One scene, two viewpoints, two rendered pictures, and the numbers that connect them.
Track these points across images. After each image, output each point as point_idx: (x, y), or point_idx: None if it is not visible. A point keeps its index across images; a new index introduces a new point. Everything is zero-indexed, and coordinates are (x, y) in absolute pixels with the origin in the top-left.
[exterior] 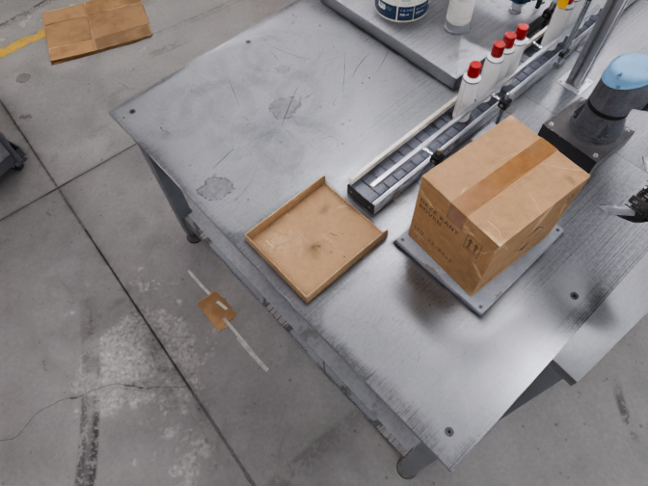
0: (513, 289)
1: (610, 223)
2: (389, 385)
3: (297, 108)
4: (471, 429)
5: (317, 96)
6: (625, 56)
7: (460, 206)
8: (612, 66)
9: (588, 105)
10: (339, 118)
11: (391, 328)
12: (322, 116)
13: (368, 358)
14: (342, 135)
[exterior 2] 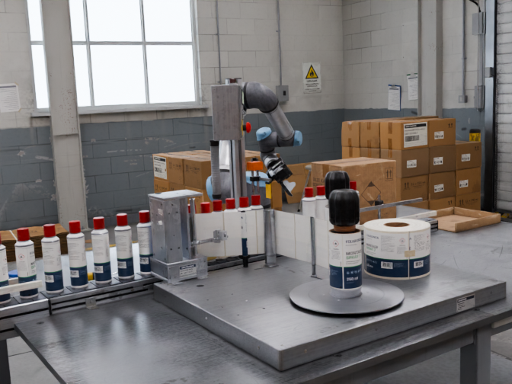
0: None
1: None
2: (407, 207)
3: (493, 250)
4: None
5: (476, 253)
6: (255, 175)
7: (378, 158)
8: (266, 175)
9: (270, 206)
10: (452, 247)
11: (406, 212)
12: (468, 248)
13: (417, 209)
14: (447, 242)
